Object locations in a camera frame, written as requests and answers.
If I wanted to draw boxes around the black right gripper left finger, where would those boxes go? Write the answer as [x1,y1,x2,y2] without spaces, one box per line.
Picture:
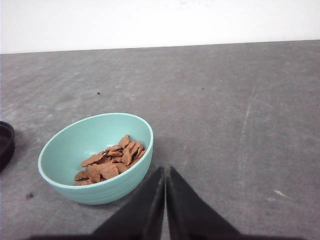
[92,167,165,240]

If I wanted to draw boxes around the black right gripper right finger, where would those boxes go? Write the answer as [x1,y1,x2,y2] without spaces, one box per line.
[166,166,241,240]

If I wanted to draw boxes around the brown fried beef pieces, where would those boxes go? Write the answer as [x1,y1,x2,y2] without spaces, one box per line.
[74,134,148,186]

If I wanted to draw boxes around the teal ceramic bowl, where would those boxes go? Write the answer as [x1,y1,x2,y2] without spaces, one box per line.
[38,112,154,205]

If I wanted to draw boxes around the black frying pan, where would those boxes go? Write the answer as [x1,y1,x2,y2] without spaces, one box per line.
[0,121,15,172]

